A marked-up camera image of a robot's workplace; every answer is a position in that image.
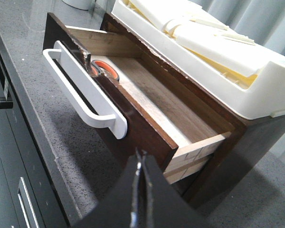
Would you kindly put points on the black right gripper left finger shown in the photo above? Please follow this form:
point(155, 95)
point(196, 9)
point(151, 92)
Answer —
point(120, 208)

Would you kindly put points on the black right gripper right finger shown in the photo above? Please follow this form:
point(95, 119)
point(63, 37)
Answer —
point(155, 203)

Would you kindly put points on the dark wooden drawer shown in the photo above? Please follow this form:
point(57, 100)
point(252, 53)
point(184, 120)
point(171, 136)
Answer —
point(171, 113)

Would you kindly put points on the grey orange scissors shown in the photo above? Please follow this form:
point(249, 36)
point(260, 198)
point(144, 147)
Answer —
point(100, 67)

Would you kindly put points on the dark wooden drawer cabinet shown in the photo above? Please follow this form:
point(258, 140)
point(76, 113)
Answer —
point(249, 141)

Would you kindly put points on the dark lower kitchen cabinet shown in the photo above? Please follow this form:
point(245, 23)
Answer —
point(27, 196)

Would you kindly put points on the white plastic tray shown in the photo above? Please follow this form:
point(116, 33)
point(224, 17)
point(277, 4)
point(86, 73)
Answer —
point(245, 76)

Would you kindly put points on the white drawer handle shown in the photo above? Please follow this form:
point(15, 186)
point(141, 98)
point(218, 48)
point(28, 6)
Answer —
point(106, 114)

